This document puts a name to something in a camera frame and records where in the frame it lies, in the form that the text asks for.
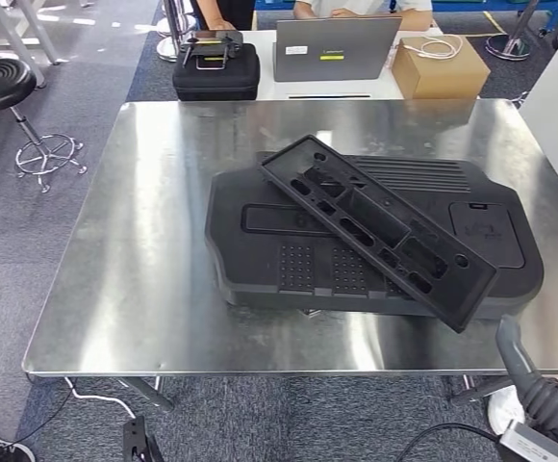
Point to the black round stool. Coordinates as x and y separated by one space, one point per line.
0 83

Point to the stainless steel workbench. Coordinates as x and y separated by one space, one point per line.
139 255

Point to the black plastic bracket part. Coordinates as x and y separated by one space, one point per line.
469 290

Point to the black zip carry case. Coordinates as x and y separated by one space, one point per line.
216 79

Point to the chrome stanchion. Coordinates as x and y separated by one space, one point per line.
507 46
168 48

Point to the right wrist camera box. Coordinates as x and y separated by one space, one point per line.
534 443

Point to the large black textured panel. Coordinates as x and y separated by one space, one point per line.
250 268

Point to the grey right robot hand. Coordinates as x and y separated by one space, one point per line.
515 351

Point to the grey laptop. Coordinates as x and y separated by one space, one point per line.
355 38

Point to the grey remote controller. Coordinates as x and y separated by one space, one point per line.
211 41

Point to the brown cardboard box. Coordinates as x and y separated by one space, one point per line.
440 76

